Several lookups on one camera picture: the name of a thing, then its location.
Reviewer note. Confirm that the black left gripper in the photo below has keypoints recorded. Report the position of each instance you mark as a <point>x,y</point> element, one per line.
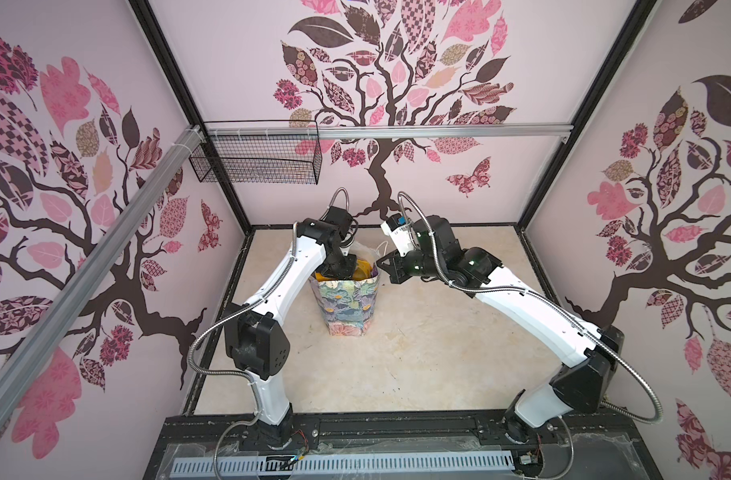
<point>346,271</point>

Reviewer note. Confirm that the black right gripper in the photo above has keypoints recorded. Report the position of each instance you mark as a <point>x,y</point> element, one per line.
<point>392,267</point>

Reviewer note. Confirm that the yellow snack packet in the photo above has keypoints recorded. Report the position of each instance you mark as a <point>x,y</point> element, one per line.
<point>364,270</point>

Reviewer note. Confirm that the floral white paper bag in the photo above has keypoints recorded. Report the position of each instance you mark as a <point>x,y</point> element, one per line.
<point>348,307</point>

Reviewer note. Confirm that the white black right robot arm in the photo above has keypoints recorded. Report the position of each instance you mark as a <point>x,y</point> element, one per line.
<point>428,249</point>

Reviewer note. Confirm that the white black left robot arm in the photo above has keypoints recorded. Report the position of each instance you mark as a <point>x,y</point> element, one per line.
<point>254,335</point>

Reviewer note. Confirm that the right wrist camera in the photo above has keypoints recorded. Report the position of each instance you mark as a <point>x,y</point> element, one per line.
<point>399,231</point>

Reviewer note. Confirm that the black wire basket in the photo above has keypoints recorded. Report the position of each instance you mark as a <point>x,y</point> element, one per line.
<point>260,151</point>

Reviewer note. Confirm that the rear aluminium rail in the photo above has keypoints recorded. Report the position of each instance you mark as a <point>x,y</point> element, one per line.
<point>394,132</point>

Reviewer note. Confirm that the aluminium rail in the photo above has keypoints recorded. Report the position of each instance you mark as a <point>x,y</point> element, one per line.
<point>27,362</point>
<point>394,132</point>

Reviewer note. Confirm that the white slotted cable duct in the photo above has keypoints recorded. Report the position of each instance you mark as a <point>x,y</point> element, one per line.
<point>339,466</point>

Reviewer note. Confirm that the black base frame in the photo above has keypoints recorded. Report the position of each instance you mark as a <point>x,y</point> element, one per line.
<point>598,446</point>

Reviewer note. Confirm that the left aluminium rail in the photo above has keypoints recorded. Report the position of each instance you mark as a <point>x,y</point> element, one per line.
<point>27,362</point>

